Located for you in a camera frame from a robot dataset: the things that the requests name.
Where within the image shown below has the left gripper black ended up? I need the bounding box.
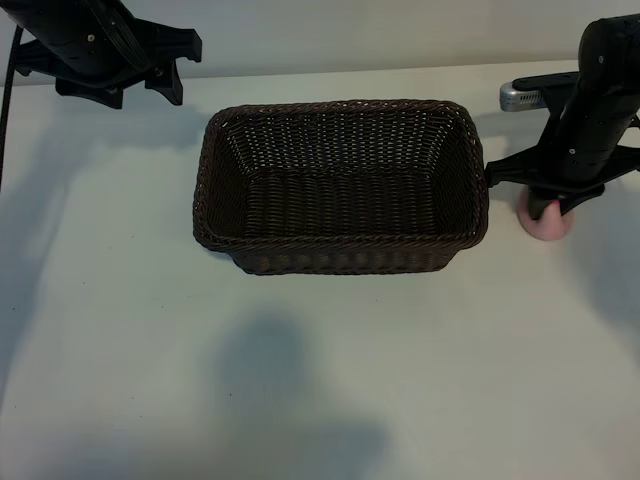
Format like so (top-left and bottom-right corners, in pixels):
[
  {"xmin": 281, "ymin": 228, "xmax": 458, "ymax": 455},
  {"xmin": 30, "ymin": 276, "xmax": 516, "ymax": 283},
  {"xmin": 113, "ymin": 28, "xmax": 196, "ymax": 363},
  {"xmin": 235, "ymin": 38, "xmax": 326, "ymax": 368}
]
[{"xmin": 0, "ymin": 0, "xmax": 203, "ymax": 109}]

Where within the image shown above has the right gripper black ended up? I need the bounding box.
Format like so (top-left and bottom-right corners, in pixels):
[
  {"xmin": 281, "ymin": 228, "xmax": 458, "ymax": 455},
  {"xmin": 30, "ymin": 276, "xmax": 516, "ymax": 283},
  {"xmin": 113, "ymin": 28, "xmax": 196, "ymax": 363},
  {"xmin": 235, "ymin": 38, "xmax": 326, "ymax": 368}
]
[{"xmin": 483, "ymin": 82, "xmax": 640, "ymax": 222}]

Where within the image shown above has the pink peach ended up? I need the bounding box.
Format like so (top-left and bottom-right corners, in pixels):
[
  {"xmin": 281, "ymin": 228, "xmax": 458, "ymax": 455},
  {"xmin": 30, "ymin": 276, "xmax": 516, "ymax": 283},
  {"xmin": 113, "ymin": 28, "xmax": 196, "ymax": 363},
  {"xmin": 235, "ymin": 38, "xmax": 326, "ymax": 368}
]
[{"xmin": 517, "ymin": 192, "xmax": 577, "ymax": 244}]

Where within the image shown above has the dark brown wicker basket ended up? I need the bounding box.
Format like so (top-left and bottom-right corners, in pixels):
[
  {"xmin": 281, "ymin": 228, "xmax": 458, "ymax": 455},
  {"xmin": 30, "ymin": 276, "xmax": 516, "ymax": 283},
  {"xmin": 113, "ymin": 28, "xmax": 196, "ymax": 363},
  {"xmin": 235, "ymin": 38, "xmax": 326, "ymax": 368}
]
[{"xmin": 192, "ymin": 98, "xmax": 489, "ymax": 276}]

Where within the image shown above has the black ribbed camera cable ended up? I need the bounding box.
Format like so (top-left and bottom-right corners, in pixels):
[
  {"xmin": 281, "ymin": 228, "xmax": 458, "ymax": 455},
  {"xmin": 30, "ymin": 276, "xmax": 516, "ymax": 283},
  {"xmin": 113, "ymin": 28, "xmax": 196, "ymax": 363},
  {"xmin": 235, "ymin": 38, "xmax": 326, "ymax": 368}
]
[{"xmin": 97, "ymin": 0, "xmax": 150, "ymax": 71}]

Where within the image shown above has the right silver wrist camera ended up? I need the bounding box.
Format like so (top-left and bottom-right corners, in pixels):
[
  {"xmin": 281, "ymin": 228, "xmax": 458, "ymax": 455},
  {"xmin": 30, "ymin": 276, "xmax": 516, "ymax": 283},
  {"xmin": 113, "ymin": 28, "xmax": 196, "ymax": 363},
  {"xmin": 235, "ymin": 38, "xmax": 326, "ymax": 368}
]
[{"xmin": 499, "ymin": 72, "xmax": 584, "ymax": 112}]

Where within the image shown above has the left arm braided black cable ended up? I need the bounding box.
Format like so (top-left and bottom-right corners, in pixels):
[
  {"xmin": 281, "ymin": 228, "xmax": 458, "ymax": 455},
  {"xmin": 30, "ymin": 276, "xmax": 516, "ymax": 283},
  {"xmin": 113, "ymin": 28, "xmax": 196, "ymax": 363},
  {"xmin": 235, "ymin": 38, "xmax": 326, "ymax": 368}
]
[{"xmin": 0, "ymin": 24, "xmax": 24, "ymax": 194}]

